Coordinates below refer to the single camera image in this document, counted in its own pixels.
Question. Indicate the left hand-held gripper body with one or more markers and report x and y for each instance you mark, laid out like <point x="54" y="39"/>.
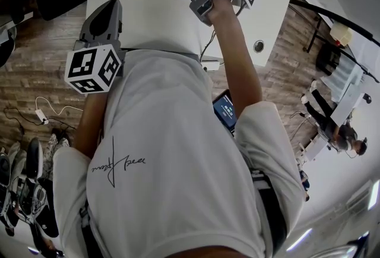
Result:
<point x="81" y="68"/>

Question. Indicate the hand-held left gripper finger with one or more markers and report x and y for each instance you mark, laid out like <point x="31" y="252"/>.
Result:
<point x="117" y="31"/>
<point x="87" y="32"/>

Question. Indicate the person's left forearm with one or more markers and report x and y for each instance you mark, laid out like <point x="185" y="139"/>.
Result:
<point x="89" y="126"/>

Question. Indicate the person's right forearm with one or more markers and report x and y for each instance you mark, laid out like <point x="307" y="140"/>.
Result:
<point x="240" y="66"/>

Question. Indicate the person's right hand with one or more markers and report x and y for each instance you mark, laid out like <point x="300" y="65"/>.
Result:
<point x="222" y="11"/>

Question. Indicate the white power strip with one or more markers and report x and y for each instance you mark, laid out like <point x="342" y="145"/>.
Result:
<point x="211" y="65"/>

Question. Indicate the black grey device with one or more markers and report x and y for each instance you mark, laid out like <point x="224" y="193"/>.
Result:
<point x="35" y="155"/>

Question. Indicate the beige container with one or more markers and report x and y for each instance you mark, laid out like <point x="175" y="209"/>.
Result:
<point x="340" y="34"/>

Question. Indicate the black floor bin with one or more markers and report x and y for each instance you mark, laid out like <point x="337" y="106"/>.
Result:
<point x="327" y="59"/>

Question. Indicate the black screen device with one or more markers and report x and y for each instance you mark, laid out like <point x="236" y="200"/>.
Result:
<point x="225" y="109"/>

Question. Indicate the person's white shirt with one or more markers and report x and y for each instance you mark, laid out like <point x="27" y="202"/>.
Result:
<point x="178" y="161"/>

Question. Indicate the white work table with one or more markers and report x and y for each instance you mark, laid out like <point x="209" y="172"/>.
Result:
<point x="347" y="105"/>

